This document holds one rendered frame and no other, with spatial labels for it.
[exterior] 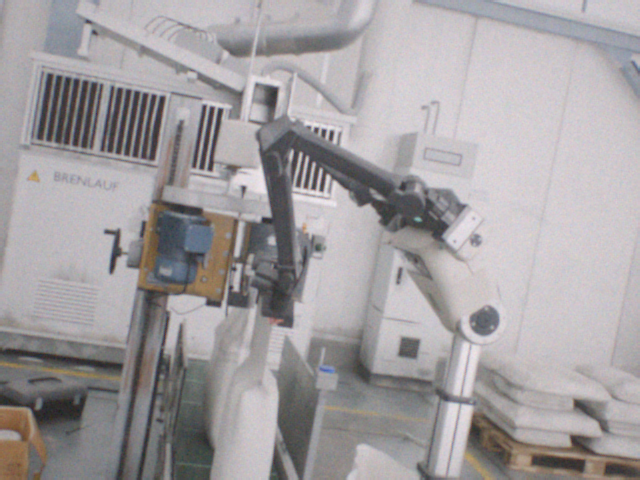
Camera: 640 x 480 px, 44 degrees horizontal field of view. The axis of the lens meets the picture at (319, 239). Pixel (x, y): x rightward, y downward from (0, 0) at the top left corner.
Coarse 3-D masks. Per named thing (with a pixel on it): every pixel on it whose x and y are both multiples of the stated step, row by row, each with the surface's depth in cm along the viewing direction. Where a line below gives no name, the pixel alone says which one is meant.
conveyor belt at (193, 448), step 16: (192, 368) 455; (192, 384) 420; (192, 400) 390; (192, 416) 365; (192, 432) 342; (176, 448) 319; (192, 448) 322; (208, 448) 326; (176, 464) 301; (192, 464) 304; (208, 464) 307; (272, 464) 321
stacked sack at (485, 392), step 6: (474, 384) 574; (480, 384) 567; (486, 384) 564; (492, 384) 568; (474, 390) 568; (480, 390) 562; (486, 390) 555; (492, 390) 552; (498, 390) 552; (480, 396) 556; (486, 396) 550; (492, 396) 545; (480, 402) 558; (486, 402) 548
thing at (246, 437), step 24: (264, 336) 274; (264, 360) 252; (240, 384) 263; (264, 384) 254; (240, 408) 256; (264, 408) 257; (240, 432) 256; (264, 432) 257; (216, 456) 270; (240, 456) 256; (264, 456) 258
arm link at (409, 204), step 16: (288, 128) 211; (304, 128) 211; (272, 144) 210; (288, 144) 209; (304, 144) 209; (320, 144) 209; (336, 144) 212; (320, 160) 211; (336, 160) 210; (352, 160) 209; (352, 176) 211; (368, 176) 210; (384, 176) 210; (400, 176) 213; (384, 192) 211; (400, 192) 208; (416, 192) 208; (400, 208) 210; (416, 208) 209
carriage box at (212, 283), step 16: (160, 208) 292; (208, 224) 295; (224, 224) 296; (144, 240) 292; (224, 240) 297; (144, 256) 292; (224, 256) 297; (144, 272) 292; (208, 272) 297; (224, 272) 298; (144, 288) 293; (160, 288) 294; (176, 288) 295; (192, 288) 296; (208, 288) 297; (224, 288) 298
